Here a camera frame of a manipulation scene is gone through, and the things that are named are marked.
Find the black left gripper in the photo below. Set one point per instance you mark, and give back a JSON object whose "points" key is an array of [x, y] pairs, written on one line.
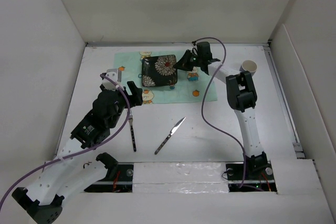
{"points": [[135, 93]]}

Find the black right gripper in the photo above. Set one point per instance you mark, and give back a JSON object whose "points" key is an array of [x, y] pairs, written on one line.
{"points": [[183, 63]]}

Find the black floral rectangular plate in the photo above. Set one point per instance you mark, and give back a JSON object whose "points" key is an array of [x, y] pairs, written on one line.
{"points": [[159, 71]]}

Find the purple cup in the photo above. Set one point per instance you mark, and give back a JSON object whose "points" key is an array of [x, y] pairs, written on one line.
{"points": [[248, 65]]}

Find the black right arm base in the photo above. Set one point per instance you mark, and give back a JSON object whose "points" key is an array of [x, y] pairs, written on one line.
{"points": [[262, 180]]}

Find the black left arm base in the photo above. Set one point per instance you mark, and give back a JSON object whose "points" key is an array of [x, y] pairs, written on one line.
{"points": [[120, 181]]}

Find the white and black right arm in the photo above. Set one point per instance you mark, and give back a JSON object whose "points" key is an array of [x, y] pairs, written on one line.
{"points": [[241, 97]]}

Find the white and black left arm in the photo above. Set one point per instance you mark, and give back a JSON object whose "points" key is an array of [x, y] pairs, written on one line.
{"points": [[44, 199]]}

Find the silver fork with patterned handle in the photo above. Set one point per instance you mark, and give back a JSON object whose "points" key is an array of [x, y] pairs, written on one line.
{"points": [[130, 120]]}

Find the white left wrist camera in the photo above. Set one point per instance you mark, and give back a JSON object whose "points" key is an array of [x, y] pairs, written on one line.
{"points": [[113, 78]]}

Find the knife with patterned handle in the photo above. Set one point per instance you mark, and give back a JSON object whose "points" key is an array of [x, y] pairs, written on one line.
{"points": [[172, 131]]}

